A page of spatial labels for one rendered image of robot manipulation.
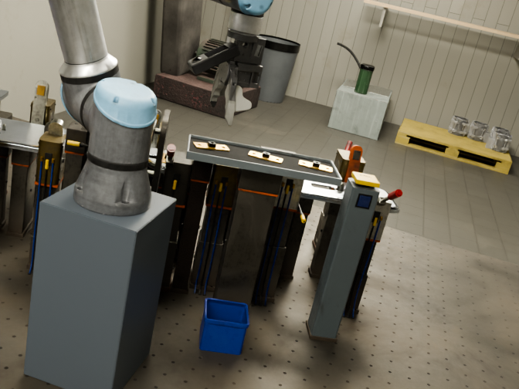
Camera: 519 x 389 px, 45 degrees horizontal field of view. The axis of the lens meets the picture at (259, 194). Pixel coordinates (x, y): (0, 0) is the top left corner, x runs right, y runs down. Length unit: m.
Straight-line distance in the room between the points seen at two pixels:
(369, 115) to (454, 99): 1.45
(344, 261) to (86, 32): 0.83
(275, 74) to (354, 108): 1.10
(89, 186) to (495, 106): 7.16
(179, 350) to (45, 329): 0.35
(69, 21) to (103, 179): 0.30
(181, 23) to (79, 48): 5.33
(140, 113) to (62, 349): 0.51
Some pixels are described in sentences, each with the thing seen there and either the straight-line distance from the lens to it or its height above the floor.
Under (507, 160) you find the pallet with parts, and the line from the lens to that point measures 7.17.
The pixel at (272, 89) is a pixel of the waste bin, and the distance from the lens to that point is 7.52.
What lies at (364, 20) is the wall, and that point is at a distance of 7.98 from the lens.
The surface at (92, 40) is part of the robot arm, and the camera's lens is 1.27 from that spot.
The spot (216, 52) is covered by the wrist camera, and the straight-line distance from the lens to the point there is 1.44.
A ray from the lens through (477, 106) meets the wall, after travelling 8.08.
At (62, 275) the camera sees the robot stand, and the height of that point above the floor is 0.96.
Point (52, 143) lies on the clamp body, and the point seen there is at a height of 1.07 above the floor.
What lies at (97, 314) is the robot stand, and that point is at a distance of 1.28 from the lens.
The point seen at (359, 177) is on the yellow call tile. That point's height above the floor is 1.16.
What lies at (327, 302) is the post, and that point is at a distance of 1.67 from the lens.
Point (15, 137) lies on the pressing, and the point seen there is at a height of 1.00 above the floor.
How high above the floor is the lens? 1.61
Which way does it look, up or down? 21 degrees down
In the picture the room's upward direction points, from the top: 13 degrees clockwise
